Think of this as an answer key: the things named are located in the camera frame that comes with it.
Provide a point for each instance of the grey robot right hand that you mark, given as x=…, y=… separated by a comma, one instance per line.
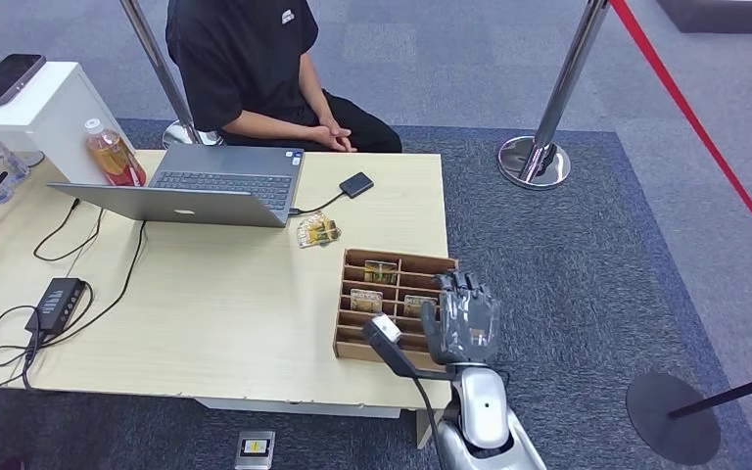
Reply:
x=470, y=327

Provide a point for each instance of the person's left hand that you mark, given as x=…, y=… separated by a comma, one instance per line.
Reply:
x=334, y=126

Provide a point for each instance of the person's right hand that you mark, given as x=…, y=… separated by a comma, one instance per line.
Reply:
x=339, y=143

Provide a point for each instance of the person's right forearm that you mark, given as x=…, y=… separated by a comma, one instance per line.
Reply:
x=271, y=124

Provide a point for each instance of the person's left forearm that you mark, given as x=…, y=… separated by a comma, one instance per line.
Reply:
x=315, y=89

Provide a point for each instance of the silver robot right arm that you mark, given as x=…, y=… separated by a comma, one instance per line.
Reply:
x=483, y=415

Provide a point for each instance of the pale banner green card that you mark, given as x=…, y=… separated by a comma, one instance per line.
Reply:
x=365, y=301
x=415, y=305

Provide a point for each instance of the loose green yellow card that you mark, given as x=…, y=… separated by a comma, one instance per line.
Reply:
x=317, y=231

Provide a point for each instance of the wooden card organizer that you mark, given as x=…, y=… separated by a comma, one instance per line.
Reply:
x=376, y=347

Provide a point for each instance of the dark green card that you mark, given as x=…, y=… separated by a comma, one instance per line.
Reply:
x=380, y=272

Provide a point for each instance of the person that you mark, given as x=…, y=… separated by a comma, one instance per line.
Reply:
x=240, y=58

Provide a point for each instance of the black external drive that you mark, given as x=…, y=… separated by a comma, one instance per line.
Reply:
x=356, y=185

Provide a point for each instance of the dark blue rug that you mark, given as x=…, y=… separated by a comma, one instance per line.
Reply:
x=577, y=292

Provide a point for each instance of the silver laptop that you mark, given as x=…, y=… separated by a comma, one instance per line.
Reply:
x=227, y=178

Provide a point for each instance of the light wooden desk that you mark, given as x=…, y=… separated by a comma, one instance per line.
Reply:
x=220, y=311

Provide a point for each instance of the orange drink bottle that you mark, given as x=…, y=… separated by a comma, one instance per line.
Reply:
x=112, y=157

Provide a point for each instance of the grey floor device yellow label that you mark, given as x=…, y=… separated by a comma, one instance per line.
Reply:
x=254, y=449

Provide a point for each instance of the white cabinet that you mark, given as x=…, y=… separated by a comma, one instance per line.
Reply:
x=58, y=123

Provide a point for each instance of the red barrier belt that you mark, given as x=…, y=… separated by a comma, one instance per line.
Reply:
x=694, y=117

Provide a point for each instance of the black adapter box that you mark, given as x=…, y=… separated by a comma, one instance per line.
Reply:
x=57, y=305

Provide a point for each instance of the dark smartphone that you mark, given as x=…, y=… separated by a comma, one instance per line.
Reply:
x=4, y=79

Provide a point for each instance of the dark platform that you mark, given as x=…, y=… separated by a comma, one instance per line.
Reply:
x=726, y=16

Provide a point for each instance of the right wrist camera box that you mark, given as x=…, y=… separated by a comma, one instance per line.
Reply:
x=386, y=329

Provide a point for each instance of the chrome stanchion post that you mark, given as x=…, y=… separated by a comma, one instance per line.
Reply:
x=564, y=84
x=159, y=68

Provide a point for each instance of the black stanchion post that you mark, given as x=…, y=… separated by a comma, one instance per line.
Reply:
x=668, y=415

